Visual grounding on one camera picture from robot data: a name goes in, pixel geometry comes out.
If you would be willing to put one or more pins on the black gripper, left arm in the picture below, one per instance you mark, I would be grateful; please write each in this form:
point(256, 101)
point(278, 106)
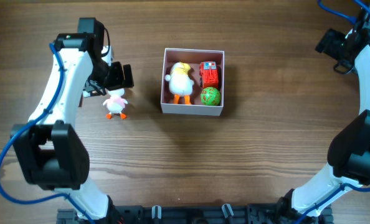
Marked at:
point(120, 76)

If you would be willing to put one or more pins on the black gripper, right arm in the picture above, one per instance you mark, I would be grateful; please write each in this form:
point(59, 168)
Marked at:
point(328, 42)

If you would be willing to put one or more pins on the white duck with pink hat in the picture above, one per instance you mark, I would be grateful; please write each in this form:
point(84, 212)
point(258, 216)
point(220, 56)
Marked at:
point(116, 103)

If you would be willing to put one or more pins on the red toy fire truck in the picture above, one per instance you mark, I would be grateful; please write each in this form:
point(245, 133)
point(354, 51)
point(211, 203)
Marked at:
point(209, 75)

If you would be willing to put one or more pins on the yellow rattle drum toy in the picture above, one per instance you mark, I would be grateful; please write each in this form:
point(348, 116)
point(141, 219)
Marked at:
point(80, 101)

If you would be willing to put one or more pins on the green ball with red numbers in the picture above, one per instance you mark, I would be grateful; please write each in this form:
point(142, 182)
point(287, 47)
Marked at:
point(210, 96)

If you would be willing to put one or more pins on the white wrist camera, left arm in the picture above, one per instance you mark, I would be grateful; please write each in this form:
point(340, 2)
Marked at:
point(107, 54)

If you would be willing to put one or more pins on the white box with pink interior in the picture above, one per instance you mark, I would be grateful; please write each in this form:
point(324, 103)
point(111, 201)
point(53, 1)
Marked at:
point(193, 57)

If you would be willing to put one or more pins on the white plush duck yellow hat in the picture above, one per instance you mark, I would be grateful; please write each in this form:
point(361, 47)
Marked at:
point(180, 84)

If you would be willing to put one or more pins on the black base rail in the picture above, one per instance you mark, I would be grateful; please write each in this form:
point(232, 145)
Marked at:
point(249, 214)

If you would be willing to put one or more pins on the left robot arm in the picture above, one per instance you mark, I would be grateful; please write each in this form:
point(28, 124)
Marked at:
point(49, 151)

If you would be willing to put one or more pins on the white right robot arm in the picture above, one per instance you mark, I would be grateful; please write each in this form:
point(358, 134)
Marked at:
point(348, 159)

